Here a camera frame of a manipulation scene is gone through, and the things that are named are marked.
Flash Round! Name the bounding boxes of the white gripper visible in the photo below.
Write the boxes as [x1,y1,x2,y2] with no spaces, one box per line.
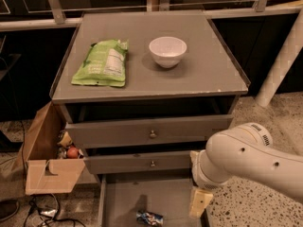
[189,149,229,218]

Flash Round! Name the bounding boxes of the grey top drawer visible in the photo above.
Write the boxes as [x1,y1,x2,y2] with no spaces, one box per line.
[66,114,233,148]

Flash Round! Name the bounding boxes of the red apple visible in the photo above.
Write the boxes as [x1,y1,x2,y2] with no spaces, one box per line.
[66,147,79,159]

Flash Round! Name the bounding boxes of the yellow snack package in box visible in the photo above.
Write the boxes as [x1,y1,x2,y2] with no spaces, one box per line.
[57,131,73,148]

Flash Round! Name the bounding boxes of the white diagonal post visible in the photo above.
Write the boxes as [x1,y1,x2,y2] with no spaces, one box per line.
[255,9,303,107]

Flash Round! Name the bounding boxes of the grey bottom drawer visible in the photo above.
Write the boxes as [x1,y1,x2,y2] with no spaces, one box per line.
[98,174,213,227]

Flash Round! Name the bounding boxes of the grey drawer cabinet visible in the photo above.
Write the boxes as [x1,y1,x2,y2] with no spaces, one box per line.
[49,10,251,227]

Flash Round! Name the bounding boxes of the brown cardboard box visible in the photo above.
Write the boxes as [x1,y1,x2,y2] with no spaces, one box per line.
[13,102,84,196]

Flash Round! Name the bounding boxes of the green chip bag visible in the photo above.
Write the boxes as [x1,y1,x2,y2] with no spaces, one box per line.
[71,40,129,87]

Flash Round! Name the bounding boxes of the grey drawer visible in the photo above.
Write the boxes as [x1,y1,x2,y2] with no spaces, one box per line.
[66,114,233,148]
[84,150,198,174]
[98,174,213,227]

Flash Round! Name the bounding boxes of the black floor cables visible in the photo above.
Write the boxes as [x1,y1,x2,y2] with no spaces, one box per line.
[22,194,88,227]

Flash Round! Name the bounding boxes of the white ceramic bowl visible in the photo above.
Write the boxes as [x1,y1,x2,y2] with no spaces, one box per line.
[149,37,187,68]

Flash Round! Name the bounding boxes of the metal railing frame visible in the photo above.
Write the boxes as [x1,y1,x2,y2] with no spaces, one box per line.
[0,0,302,32]

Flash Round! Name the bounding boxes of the grey middle drawer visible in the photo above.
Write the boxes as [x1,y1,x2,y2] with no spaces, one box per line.
[84,150,198,174]

